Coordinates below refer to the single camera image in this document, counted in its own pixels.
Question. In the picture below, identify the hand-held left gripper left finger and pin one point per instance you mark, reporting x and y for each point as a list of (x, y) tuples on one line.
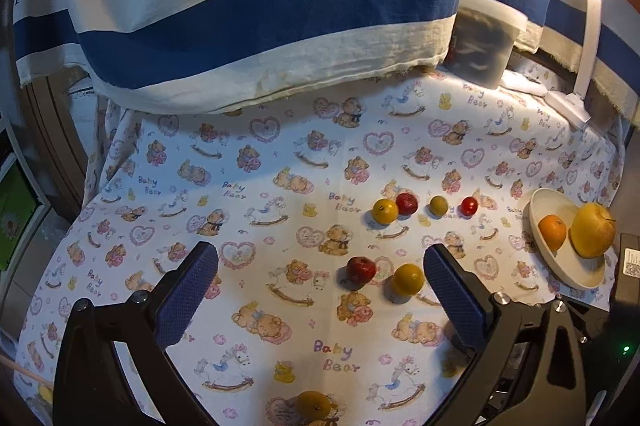
[(190, 291)]

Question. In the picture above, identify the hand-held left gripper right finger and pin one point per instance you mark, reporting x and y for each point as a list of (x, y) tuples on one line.
[(452, 296)]

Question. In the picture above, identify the small yellow plum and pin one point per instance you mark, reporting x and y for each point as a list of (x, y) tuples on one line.
[(407, 279), (384, 211)]

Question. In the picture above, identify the red cherry tomato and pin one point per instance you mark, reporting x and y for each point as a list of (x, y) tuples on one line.
[(469, 205)]

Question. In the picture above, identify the small red apple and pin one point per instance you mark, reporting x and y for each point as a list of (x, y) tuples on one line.
[(407, 204), (361, 269)]

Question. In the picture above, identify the cream round plate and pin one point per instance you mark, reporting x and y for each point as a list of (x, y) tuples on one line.
[(547, 206)]

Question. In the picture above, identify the orange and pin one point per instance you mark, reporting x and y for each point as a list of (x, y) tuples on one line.
[(552, 232), (313, 404)]

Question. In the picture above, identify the large yellow apple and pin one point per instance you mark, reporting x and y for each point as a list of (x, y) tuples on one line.
[(592, 231)]

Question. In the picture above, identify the small green-brown plum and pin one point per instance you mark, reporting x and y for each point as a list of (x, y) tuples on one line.
[(438, 205)]

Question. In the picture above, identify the bear printed white cloth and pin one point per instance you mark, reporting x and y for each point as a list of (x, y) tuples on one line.
[(300, 156)]

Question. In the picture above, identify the wooden stick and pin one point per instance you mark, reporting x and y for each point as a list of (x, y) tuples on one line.
[(25, 370)]

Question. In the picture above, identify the green panel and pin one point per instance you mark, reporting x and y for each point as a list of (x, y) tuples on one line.
[(15, 211)]

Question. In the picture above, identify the brown wooden panel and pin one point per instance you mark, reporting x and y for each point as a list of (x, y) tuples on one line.
[(55, 131)]

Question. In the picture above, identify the clear plastic container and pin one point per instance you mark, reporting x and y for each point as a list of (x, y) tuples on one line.
[(482, 46)]

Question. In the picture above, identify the white desk lamp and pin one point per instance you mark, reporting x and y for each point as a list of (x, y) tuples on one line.
[(591, 36)]

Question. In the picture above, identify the striped orange blue white blanket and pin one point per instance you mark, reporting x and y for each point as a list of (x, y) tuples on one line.
[(250, 16)]

